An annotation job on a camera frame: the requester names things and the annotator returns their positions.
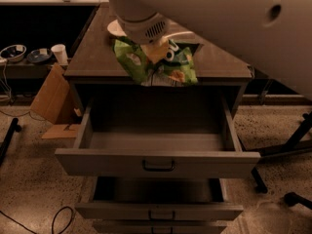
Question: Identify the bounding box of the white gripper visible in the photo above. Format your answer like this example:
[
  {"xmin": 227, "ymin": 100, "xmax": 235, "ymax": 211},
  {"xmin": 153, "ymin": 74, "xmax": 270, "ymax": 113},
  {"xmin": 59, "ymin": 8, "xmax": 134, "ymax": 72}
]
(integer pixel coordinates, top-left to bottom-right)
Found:
[{"xmin": 117, "ymin": 13, "xmax": 170, "ymax": 63}]

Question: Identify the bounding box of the green rice chip bag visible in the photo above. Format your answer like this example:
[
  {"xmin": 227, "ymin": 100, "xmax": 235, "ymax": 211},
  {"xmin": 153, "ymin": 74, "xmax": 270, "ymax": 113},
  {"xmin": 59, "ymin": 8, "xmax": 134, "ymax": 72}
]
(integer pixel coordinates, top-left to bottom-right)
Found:
[{"xmin": 112, "ymin": 36, "xmax": 198, "ymax": 87}]

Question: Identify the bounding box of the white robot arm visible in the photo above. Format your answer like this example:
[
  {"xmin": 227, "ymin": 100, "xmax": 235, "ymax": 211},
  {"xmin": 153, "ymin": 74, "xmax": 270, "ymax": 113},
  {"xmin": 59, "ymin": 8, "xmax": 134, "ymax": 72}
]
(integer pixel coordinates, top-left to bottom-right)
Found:
[{"xmin": 110, "ymin": 0, "xmax": 312, "ymax": 99}]

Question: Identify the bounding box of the green chip bag on counter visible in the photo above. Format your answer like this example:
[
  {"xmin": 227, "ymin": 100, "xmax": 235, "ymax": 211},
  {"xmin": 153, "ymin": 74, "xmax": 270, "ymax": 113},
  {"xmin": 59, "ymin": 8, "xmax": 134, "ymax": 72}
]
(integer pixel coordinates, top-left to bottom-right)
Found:
[{"xmin": 176, "ymin": 42, "xmax": 200, "ymax": 55}]

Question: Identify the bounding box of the grey drawer cabinet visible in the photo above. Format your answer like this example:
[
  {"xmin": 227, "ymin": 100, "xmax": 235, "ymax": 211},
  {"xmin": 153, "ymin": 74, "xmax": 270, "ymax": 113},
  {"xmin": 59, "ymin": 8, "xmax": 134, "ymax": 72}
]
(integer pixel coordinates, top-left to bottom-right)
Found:
[{"xmin": 65, "ymin": 3, "xmax": 253, "ymax": 115}]

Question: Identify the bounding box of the grey open top drawer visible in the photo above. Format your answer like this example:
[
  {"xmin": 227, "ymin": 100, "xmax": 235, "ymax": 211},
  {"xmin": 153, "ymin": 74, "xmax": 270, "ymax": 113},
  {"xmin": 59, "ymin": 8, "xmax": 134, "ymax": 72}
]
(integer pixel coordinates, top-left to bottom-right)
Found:
[{"xmin": 56, "ymin": 86, "xmax": 260, "ymax": 178}]

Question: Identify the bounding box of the grey open drawer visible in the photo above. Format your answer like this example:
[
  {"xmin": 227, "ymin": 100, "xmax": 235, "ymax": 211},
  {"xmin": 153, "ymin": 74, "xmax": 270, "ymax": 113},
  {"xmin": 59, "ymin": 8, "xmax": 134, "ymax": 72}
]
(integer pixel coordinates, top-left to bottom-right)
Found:
[
  {"xmin": 56, "ymin": 86, "xmax": 260, "ymax": 178},
  {"xmin": 75, "ymin": 176, "xmax": 243, "ymax": 221}
]

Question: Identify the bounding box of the grey open middle drawer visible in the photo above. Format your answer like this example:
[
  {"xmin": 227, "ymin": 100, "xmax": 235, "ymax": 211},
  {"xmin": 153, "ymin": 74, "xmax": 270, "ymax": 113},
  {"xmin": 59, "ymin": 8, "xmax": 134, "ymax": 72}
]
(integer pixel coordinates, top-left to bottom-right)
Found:
[{"xmin": 75, "ymin": 176, "xmax": 243, "ymax": 221}]

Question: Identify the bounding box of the grey bottom drawer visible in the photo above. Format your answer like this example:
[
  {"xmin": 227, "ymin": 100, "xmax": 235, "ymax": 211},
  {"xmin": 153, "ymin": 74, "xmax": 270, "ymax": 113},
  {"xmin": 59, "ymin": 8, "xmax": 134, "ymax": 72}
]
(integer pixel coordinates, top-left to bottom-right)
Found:
[{"xmin": 93, "ymin": 220, "xmax": 227, "ymax": 234}]

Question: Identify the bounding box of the white bowl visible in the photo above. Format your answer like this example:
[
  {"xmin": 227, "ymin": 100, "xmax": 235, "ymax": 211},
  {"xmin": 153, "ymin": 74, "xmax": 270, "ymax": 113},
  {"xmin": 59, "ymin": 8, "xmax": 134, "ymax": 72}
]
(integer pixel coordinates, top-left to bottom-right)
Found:
[{"xmin": 107, "ymin": 19, "xmax": 126, "ymax": 37}]

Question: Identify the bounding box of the white paper cup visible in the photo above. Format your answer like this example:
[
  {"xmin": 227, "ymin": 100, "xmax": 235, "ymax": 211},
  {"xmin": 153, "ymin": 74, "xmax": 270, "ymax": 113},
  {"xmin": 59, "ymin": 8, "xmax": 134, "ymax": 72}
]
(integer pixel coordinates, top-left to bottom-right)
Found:
[{"xmin": 51, "ymin": 44, "xmax": 68, "ymax": 65}]

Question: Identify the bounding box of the brown cardboard box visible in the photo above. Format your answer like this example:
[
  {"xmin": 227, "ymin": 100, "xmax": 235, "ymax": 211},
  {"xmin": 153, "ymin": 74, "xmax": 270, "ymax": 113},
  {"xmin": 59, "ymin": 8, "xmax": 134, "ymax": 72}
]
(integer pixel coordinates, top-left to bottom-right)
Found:
[{"xmin": 30, "ymin": 63, "xmax": 81, "ymax": 139}]

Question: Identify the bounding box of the blue bowl right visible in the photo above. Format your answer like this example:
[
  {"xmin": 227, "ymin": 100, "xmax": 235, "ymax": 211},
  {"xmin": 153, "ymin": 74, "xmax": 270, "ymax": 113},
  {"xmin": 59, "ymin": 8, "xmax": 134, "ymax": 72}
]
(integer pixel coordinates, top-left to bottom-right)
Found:
[{"xmin": 26, "ymin": 48, "xmax": 53, "ymax": 64}]

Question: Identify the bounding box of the blue bowl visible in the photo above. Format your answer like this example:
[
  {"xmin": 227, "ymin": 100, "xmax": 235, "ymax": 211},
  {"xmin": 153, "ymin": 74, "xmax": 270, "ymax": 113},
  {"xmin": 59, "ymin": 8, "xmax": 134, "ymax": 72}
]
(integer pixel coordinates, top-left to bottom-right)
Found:
[
  {"xmin": 26, "ymin": 48, "xmax": 53, "ymax": 64},
  {"xmin": 0, "ymin": 44, "xmax": 26, "ymax": 63}
]

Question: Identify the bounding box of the grey side shelf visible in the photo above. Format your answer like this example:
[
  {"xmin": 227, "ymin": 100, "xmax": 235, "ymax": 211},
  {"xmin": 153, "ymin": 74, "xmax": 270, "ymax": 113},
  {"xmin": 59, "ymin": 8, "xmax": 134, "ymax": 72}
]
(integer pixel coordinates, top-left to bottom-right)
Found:
[{"xmin": 0, "ymin": 58, "xmax": 66, "ymax": 80}]

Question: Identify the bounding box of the blue bowl left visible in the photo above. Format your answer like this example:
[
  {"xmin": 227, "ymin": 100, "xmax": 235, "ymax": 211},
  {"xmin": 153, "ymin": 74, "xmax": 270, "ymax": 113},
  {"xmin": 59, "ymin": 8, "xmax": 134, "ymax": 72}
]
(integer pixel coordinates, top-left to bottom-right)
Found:
[{"xmin": 0, "ymin": 44, "xmax": 26, "ymax": 63}]

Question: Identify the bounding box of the black stand leg left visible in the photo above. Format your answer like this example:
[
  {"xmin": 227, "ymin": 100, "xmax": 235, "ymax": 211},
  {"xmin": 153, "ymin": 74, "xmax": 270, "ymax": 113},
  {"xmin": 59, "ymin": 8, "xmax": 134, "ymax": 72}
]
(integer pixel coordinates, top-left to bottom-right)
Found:
[{"xmin": 0, "ymin": 118, "xmax": 21, "ymax": 165}]

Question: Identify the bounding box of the black table base right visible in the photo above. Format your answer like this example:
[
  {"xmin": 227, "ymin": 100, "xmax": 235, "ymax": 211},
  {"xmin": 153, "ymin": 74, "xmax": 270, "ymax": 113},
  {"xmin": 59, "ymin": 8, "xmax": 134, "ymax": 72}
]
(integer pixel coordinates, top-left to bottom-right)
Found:
[{"xmin": 255, "ymin": 112, "xmax": 312, "ymax": 210}]

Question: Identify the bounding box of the black floor cable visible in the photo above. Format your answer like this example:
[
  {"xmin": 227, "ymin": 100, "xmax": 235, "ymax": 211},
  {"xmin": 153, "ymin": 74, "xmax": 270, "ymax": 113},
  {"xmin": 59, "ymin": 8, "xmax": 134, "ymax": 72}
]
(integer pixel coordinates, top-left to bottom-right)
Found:
[{"xmin": 0, "ymin": 206, "xmax": 76, "ymax": 234}]

